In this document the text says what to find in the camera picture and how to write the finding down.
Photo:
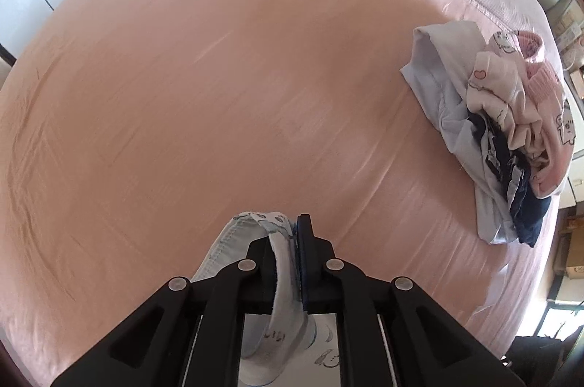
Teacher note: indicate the white printed pajama pants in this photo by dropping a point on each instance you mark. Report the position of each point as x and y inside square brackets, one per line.
[438, 95]

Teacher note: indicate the cream heart print garment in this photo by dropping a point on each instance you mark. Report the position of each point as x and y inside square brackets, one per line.
[495, 95]

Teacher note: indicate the navy garment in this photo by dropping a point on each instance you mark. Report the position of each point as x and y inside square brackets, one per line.
[529, 222]

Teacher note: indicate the white printed pajama top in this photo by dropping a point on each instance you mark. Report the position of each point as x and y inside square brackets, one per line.
[283, 323]

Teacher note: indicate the cardboard box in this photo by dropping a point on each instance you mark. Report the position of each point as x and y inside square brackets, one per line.
[572, 250]

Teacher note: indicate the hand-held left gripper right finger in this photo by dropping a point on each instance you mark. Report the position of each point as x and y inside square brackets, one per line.
[302, 273]

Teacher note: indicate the dark cloth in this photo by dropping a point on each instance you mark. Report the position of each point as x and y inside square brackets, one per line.
[547, 355]

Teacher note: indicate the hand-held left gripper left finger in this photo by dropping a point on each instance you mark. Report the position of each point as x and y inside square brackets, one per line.
[255, 273]

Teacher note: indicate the pink bed sheet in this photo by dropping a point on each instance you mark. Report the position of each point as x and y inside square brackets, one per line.
[205, 95]

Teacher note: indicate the pink printed garment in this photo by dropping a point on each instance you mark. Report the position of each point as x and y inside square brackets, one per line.
[552, 131]

